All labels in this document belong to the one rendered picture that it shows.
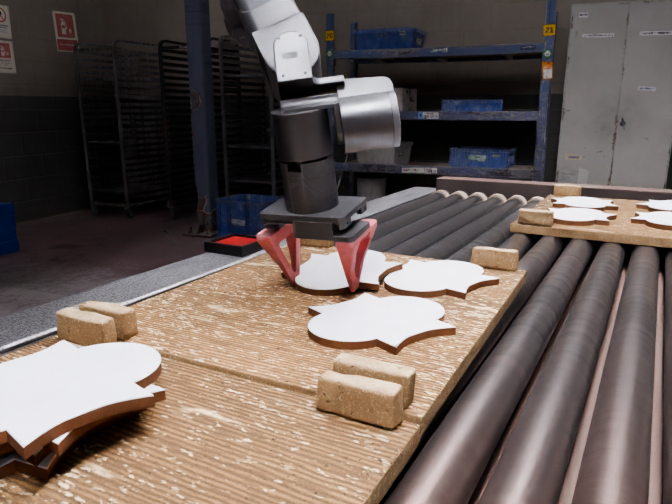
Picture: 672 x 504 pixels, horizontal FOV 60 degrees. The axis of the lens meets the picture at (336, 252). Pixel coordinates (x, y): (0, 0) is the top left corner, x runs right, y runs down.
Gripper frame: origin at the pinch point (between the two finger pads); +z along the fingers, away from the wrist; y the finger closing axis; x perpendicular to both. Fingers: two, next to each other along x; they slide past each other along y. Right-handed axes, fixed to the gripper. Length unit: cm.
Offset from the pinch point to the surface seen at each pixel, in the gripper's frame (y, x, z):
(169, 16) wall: 426, -478, -34
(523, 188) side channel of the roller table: -7, -95, 21
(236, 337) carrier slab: 0.4, 16.2, -2.2
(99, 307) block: 11.8, 20.4, -6.2
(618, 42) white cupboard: -17, -449, 25
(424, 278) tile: -9.9, -6.3, 1.9
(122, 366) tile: -0.7, 29.4, -8.3
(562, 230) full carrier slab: -21, -47, 12
